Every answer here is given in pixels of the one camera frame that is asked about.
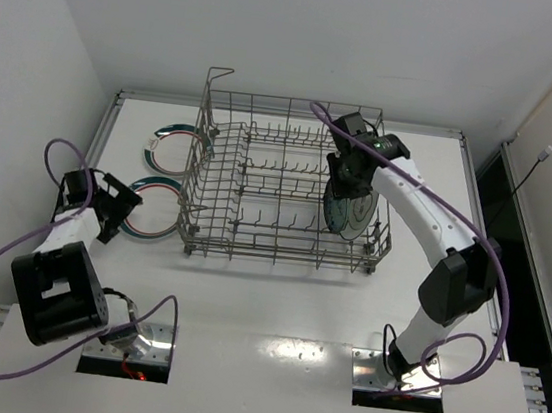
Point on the green red rimmed plate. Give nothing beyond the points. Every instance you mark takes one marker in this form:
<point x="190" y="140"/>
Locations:
<point x="167" y="149"/>
<point x="157" y="215"/>

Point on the far green red rimmed plate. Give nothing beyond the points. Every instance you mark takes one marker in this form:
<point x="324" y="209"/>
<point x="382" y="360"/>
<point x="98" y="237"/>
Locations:
<point x="167" y="149"/>

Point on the metal base plate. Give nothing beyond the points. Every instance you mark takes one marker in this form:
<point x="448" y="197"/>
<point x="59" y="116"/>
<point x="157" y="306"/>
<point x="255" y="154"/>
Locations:
<point x="369" y="375"/>
<point x="148" y="344"/>

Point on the white plate with grey pattern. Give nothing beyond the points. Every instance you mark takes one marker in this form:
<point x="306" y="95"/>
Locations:
<point x="360" y="212"/>

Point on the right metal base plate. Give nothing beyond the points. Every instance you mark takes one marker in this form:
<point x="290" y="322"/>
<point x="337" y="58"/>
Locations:
<point x="369" y="375"/>

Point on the green blue floral plate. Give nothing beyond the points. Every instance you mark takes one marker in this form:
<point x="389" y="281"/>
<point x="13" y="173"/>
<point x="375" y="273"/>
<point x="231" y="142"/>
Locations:
<point x="335" y="210"/>

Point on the grey wire dish rack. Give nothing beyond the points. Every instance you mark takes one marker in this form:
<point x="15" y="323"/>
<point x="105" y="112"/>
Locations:
<point x="259" y="193"/>

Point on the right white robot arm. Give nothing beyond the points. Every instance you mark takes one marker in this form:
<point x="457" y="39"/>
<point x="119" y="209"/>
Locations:
<point x="462" y="277"/>

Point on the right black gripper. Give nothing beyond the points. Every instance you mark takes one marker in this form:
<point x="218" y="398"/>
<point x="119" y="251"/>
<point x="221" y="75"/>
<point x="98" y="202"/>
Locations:
<point x="349" y="173"/>

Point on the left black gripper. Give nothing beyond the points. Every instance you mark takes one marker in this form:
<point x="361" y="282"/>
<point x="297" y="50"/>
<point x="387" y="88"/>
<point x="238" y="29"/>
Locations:
<point x="116" y="205"/>

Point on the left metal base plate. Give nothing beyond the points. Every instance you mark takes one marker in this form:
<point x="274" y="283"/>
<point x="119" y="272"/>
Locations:
<point x="148" y="344"/>

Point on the near green red rimmed plate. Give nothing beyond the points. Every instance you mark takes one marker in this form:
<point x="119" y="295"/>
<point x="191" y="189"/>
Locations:
<point x="157" y="215"/>

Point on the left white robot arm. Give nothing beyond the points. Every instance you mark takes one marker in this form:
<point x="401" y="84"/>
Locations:
<point x="57" y="287"/>

